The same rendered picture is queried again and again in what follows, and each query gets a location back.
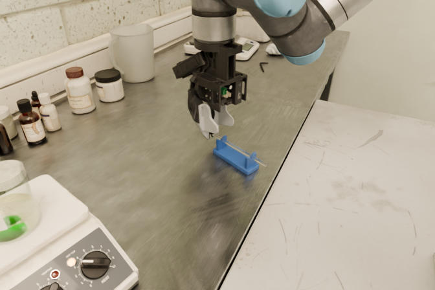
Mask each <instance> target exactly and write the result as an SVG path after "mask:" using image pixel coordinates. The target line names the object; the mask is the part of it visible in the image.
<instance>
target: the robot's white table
mask: <svg viewBox="0 0 435 290"><path fill-rule="evenodd" d="M434 252H435V122H429V121H425V120H420V119H416V118H409V117H403V116H399V115H393V114H390V113H384V112H380V111H373V110H369V109H363V108H359V107H353V106H347V105H343V104H337V103H333V102H327V101H323V100H316V101H315V103H314V105H313V107H312V109H311V111H310V113H309V115H308V117H307V119H306V121H305V123H304V125H303V127H302V129H301V130H300V133H299V134H298V136H297V138H296V140H295V143H294V144H293V147H292V148H291V151H290V152H289V155H288V156H287V159H286V160H285V162H284V165H283V166H282V168H281V170H280V172H279V174H278V176H277V178H276V180H275V182H274V184H273V186H272V188H271V190H270V192H269V194H268V196H267V198H266V200H265V201H264V203H263V205H262V207H261V209H260V211H259V213H258V215H257V217H256V219H255V221H254V223H253V225H252V227H251V229H250V231H249V233H248V235H247V237H246V238H245V241H244V242H243V245H242V246H241V249H240V251H239V253H238V255H237V256H236V259H235V260H234V263H233V264H232V267H231V268H230V271H229V272H228V274H227V276H226V278H225V280H224V282H223V284H222V286H221V288H220V290H435V274H434V261H433V256H434Z"/></svg>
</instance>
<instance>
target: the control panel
mask: <svg viewBox="0 0 435 290"><path fill-rule="evenodd" d="M93 251H101V252H103V253H104V254H106V255H107V257H108V258H109V259H110V260H111V263H110V265H109V269H108V270H107V272H106V274H105V275H103V277H101V278H99V279H96V280H90V279H88V278H86V277H85V276H84V275H83V274H82V272H81V262H82V260H83V259H84V257H85V256H86V255H87V254H89V253H90V252H93ZM70 259H74V260H75V264H74V265H72V266H70V265H68V261H69V260H70ZM53 271H58V272H59V276H58V277H57V278H52V277H51V274H52V272H53ZM132 272H133V269H132V268H131V267H130V266H129V264H128V263H127V261H126V260H125V259H124V258H123V257H122V255H121V254H120V253H119V252H118V250H117V249H116V247H115V246H114V245H113V244H112V242H111V241H110V240H109V238H108V237H107V236H106V235H105V233H104V232H103V231H102V229H101V228H100V227H98V228H97V229H95V230H94V231H92V232H91V233H89V234H88V235H86V236H85V237H84V238H82V239H81V240H80V241H78V242H76V243H75V244H74V245H72V246H71V247H69V248H68V249H67V250H65V251H64V252H62V253H61V254H59V255H58V256H57V257H55V258H54V259H53V260H51V261H50V262H48V263H47V264H45V265H44V266H43V267H41V268H40V269H38V270H37V271H36V272H34V273H32V274H31V275H30V276H28V277H27V278H25V279H24V280H23V281H21V282H20V283H18V284H17V285H15V286H14V287H13V288H11V289H10V290H40V289H42V288H43V287H45V286H48V285H51V284H52V283H54V282H57V283H59V286H60V287H61V288H62V289H63V290H114V289H115V288H116V287H117V286H118V285H120V284H121V283H122V282H123V281H124V280H125V279H126V278H127V277H128V276H129V275H131V274H132Z"/></svg>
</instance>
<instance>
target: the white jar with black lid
mask: <svg viewBox="0 0 435 290"><path fill-rule="evenodd" d="M95 80H96V88H97V91H98V96H99V99H100V100H101V101H103V102H116V101H119V100H121V99H122V98H123V97H124V90H123V85H122V79H121V75H120V71H119V70H116V69H104V70H101V71H98V72H96V73H95Z"/></svg>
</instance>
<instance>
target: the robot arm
mask: <svg viewBox="0 0 435 290"><path fill-rule="evenodd" d="M372 1H373V0H191V2H192V36H193V37H194V47H195V48H196V49H197V50H201V51H200V52H198V53H196V54H194V55H193V56H191V57H189V58H188V59H185V60H181V61H180V62H179V63H177V65H176V66H175V67H173V68H172V69H173V72H174V74H175V77H176V78H177V79H178V78H186V77H187V78H188V77H191V75H193V76H192V77H191V79H190V89H188V110H189V112H190V114H191V116H192V118H193V120H194V122H195V124H196V126H197V128H198V129H199V131H200V132H201V134H202V135H203V136H204V137H205V138H206V139H208V140H209V139H210V132H211V133H215V134H217V133H218V132H219V125H223V126H233V124H234V119H233V117H232V116H231V115H230V114H229V113H228V111H227V105H229V104H234V105H237V104H239V103H241V100H244V101H246V98H247V74H243V73H242V72H238V71H236V54H239V53H241V52H242V48H243V45H242V44H239V43H236V42H234V40H235V39H234V37H235V36H236V13H237V8H240V9H244V10H246V11H248V12H249V13H250V14H251V16H252V17H253V18H254V19H255V21H256V22H257V23H258V24H259V26H260V27H261V28H262V30H263V31H264V32H265V33H266V34H267V35H268V37H269V38H270V39H271V41H272V42H273V43H274V44H275V46H276V48H277V50H278V52H279V53H280V54H281V55H283V56H284V57H285V58H286V59H287V60H288V61H289V62H291V63H292V64H295V65H307V64H310V63H312V62H314V61H315V60H317V59H318V58H319V57H320V55H321V54H322V52H323V50H324V48H325V44H326V42H325V37H327V36H328V35H330V34H331V33H332V32H333V31H334V30H336V29H337V28H339V27H340V26H341V25H342V24H344V23H345V22H346V21H347V20H349V19H350V18H351V17H353V16H354V15H355V14H356V13H358V12H359V11H360V10H362V9H363V8H364V7H365V6H366V5H368V4H369V3H371V2H372ZM242 82H245V88H244V94H243V93H242ZM203 101H204V102H206V103H203Z"/></svg>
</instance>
